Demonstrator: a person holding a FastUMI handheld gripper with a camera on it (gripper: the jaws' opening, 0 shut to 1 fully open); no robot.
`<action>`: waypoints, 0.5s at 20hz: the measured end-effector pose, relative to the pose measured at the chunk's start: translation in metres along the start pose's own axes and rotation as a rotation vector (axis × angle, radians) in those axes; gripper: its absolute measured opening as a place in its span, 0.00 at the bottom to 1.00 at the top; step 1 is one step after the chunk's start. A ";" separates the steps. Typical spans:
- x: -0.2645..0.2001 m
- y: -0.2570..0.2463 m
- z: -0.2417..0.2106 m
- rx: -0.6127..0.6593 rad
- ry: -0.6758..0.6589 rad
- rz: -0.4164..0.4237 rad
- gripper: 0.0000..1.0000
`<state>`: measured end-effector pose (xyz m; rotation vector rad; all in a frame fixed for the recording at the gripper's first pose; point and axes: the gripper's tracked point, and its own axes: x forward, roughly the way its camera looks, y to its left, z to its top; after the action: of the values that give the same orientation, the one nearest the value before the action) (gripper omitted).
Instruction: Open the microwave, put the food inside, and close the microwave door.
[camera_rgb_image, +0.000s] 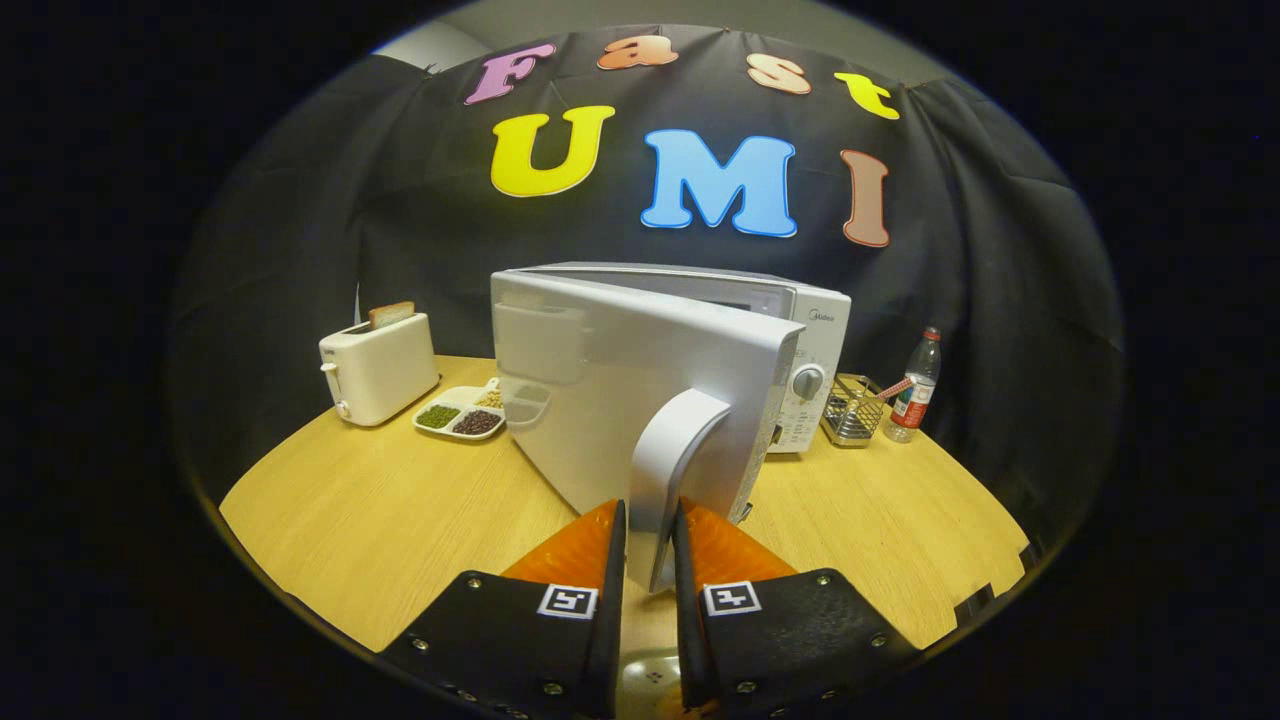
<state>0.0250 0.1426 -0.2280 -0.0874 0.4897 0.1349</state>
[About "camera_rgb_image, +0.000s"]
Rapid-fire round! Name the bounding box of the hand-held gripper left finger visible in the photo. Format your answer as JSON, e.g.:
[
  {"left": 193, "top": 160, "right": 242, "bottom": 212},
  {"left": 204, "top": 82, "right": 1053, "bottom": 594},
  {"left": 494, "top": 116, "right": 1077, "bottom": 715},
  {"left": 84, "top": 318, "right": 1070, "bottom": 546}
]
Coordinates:
[{"left": 378, "top": 499, "right": 628, "bottom": 720}]

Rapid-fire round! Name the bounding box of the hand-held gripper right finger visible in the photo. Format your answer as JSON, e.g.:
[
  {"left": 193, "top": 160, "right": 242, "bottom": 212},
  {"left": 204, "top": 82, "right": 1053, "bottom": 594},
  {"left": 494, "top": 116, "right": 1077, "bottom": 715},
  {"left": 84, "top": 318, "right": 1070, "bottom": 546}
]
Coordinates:
[{"left": 672, "top": 497, "right": 921, "bottom": 720}]

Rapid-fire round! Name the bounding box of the white microwave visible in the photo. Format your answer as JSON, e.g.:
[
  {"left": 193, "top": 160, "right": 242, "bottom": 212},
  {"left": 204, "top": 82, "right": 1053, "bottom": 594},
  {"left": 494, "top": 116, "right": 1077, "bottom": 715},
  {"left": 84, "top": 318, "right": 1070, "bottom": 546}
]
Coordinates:
[{"left": 490, "top": 262, "right": 853, "bottom": 593}]

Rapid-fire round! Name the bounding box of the white square plate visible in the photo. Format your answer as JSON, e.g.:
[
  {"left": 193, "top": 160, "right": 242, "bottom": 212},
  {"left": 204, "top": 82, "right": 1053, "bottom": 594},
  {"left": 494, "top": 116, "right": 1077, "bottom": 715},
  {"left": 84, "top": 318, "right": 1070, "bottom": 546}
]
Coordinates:
[{"left": 615, "top": 648, "right": 686, "bottom": 720}]

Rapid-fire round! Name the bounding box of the white divided bean dish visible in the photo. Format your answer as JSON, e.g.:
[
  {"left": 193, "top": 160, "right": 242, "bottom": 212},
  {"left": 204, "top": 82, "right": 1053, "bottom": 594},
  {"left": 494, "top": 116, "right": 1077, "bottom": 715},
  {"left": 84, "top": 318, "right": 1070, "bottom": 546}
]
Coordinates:
[{"left": 413, "top": 377, "right": 508, "bottom": 442}]

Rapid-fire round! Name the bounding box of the clear plastic water bottle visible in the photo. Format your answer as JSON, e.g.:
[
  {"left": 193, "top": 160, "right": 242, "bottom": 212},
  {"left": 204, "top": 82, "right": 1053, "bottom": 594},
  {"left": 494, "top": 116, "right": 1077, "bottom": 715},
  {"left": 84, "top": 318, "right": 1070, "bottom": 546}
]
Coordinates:
[{"left": 884, "top": 327, "right": 942, "bottom": 443}]

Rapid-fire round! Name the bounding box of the white toaster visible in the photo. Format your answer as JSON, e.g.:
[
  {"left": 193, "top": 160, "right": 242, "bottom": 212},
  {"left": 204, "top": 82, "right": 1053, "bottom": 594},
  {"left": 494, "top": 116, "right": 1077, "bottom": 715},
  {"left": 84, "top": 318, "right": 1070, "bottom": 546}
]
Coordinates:
[{"left": 319, "top": 312, "right": 442, "bottom": 428}]

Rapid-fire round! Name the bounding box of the metal wire basket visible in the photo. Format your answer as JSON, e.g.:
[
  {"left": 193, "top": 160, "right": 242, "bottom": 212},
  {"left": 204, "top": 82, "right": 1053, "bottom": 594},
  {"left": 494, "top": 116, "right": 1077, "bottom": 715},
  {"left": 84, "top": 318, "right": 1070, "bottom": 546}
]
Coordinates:
[{"left": 820, "top": 374, "right": 886, "bottom": 448}]

